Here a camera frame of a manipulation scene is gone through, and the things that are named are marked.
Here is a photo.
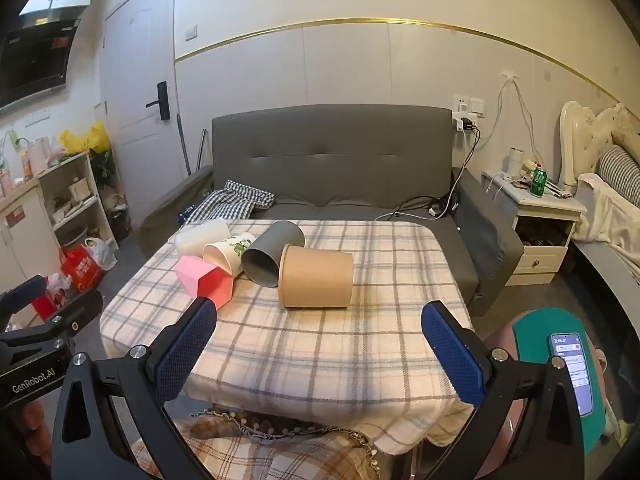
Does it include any pink kettle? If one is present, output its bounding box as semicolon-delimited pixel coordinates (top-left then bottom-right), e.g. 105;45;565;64
27;137;56;176

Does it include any grey sofa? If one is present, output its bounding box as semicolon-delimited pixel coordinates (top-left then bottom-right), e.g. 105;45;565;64
137;105;526;317

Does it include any green plant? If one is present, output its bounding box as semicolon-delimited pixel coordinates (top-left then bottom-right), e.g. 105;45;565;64
90;149;118;192

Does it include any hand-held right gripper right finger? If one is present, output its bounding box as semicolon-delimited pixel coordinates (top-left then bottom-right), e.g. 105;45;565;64
421;301;586;480

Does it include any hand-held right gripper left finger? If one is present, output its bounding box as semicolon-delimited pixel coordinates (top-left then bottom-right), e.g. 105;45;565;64
51;296;218;480

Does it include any smartphone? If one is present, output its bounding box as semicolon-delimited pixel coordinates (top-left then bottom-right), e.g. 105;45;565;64
550;332;596;417

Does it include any white plastic bag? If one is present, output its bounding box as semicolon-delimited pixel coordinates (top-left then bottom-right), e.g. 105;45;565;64
84;237;119;272

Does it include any cream blanket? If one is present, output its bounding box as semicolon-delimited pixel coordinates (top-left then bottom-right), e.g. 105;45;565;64
572;172;640;281

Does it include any pink angular cup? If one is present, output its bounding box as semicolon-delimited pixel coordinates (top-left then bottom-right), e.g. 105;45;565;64
174;255;235;311

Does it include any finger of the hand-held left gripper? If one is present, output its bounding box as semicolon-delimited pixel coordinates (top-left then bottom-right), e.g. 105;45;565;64
0;289;104;358
0;275;48;332

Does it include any wall socket with chargers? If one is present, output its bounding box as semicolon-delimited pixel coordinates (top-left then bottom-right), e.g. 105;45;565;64
452;95;487;134

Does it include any mop handle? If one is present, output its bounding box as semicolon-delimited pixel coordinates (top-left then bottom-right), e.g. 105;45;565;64
175;115;192;176

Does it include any person's left hand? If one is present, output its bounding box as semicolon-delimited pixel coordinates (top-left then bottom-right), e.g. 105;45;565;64
19;400;53;467

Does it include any blue gingham cloth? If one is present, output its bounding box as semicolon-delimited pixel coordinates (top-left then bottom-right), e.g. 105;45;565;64
177;180;276;223

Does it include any black cable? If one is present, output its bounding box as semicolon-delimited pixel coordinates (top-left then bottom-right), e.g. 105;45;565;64
390;127;482;219

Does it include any black door lock handle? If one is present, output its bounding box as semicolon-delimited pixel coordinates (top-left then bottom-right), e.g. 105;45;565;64
145;81;170;121

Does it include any teal stool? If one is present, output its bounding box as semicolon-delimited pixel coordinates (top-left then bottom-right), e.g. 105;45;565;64
512;308;609;456

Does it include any yellow plastic bag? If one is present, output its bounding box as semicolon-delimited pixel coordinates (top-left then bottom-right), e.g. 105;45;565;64
59;121;111;155

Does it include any plain white cup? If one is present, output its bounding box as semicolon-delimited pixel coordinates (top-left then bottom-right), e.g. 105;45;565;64
174;218;231;256

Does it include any brown paper cup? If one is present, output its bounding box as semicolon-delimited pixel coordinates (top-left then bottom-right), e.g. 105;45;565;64
278;243;355;310

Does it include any white printed paper cup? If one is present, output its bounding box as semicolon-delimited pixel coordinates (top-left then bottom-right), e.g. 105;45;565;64
202;232;257;277

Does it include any grey cup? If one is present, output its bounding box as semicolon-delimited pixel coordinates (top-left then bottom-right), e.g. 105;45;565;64
242;220;306;288

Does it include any cream bed headboard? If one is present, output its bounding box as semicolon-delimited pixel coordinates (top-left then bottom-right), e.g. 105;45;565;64
559;101;640;196

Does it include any white open shelf unit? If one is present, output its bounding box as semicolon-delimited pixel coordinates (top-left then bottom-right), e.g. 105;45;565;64
37;151;120;256

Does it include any white nightstand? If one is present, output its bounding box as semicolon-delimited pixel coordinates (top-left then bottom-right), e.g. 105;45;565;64
481;169;587;287

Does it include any plaid tablecloth table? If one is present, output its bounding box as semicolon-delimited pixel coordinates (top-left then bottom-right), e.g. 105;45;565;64
99;219;476;453

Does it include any white door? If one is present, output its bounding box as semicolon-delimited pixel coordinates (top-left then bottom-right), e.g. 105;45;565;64
100;0;183;181

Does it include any checked pillow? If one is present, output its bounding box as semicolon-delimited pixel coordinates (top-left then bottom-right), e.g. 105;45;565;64
597;145;640;197

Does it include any white kitchen counter cabinet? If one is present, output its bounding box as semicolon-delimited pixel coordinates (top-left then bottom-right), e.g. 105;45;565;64
0;180;62;306

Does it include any black range hood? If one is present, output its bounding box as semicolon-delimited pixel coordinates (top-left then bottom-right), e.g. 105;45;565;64
0;7;86;113

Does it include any white cable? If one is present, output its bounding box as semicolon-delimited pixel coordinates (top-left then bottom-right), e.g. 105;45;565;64
489;76;545;177

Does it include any red paper bag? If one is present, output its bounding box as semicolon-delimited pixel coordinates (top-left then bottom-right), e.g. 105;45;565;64
60;244;103;293

